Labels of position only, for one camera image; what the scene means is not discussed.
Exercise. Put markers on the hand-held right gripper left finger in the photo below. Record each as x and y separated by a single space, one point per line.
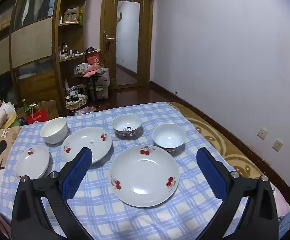
77 172

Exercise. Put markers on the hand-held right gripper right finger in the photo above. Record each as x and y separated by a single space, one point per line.
211 175

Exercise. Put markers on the medium cherry plate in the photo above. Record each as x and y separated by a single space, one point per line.
87 140

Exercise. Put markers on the small cherry plate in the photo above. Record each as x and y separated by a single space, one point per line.
32 163

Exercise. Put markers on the white bowl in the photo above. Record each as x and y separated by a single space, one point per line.
53 132

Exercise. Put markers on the red bowl plain inside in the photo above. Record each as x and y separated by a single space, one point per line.
168 136

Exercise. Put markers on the large cherry plate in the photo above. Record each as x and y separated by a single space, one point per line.
145 180

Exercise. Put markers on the red bowl with seal mark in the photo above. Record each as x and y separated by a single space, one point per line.
127 123

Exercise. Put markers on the green plush toy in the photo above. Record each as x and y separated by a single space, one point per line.
13 122

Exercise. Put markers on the white-haired doll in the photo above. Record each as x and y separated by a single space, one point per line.
7 108

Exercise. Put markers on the red paper bag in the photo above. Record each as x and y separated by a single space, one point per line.
37 117

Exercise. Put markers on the green bottle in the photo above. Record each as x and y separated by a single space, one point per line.
24 105

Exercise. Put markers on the pink patterned packet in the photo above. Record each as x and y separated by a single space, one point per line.
84 110

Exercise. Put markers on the closed cardboard box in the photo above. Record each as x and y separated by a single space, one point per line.
50 108

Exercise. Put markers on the blue plaid cloth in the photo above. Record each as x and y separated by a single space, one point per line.
124 220

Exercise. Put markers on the wicker basket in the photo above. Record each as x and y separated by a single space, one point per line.
76 102

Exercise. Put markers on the pink cloth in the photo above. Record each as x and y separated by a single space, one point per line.
282 200

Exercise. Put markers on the clear plastic storage box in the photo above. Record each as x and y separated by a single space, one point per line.
102 92

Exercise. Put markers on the small side table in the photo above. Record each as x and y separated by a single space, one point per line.
93 90

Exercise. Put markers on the blue fleece clothing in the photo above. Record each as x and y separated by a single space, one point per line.
287 223

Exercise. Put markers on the pink plastic bag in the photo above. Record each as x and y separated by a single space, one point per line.
92 72

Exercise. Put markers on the wooden corner shelf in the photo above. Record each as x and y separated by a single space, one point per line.
57 55

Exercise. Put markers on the wooden wardrobe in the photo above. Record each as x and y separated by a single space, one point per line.
34 42

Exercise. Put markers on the red box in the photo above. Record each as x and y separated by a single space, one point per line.
93 60

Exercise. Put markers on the red hanging ornament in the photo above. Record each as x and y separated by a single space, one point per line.
107 46

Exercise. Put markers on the wooden door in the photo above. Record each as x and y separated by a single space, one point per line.
107 17

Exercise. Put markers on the wall socket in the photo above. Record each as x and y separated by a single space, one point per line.
262 133
277 145

